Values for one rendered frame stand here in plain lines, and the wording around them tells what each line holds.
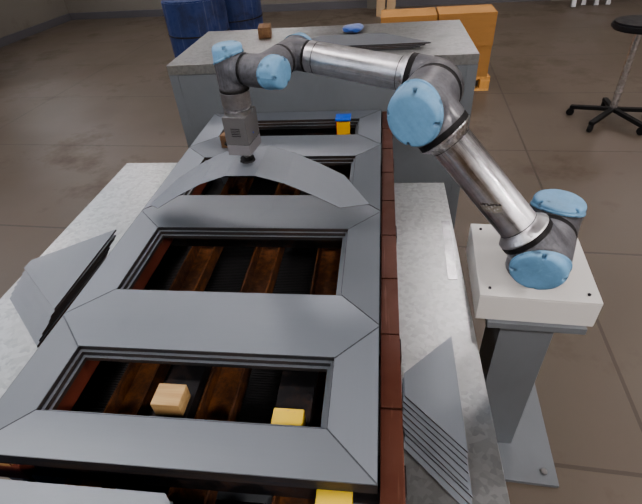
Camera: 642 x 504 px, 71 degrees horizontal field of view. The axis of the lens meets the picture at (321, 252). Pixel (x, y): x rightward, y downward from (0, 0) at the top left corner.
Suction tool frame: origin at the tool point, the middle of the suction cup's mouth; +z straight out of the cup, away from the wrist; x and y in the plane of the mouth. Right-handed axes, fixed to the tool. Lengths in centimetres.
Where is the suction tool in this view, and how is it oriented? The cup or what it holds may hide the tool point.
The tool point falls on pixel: (248, 164)
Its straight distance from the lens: 129.8
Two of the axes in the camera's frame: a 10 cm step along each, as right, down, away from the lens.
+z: 0.7, 7.8, 6.2
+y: -2.3, 6.2, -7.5
